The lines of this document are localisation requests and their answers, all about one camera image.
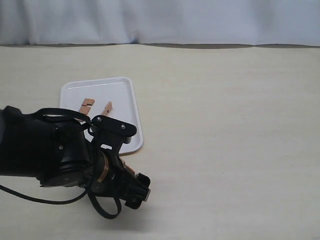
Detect white backdrop cloth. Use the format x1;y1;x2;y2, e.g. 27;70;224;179
0;0;320;46

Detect white plastic tray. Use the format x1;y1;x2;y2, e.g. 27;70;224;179
59;76;143;155

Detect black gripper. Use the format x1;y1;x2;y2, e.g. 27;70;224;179
87;148;151;208

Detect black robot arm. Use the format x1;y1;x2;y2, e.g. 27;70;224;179
0;106;151;209

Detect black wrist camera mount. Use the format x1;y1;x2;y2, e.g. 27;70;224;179
89;115;137;155

